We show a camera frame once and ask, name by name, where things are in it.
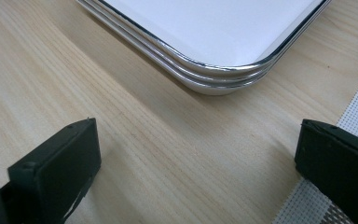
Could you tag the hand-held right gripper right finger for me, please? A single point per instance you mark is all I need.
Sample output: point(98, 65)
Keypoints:
point(338, 168)

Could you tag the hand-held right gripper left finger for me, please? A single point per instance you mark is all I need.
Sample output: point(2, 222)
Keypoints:
point(56, 174)

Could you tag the white object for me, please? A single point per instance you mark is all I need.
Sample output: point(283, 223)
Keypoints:
point(211, 28)

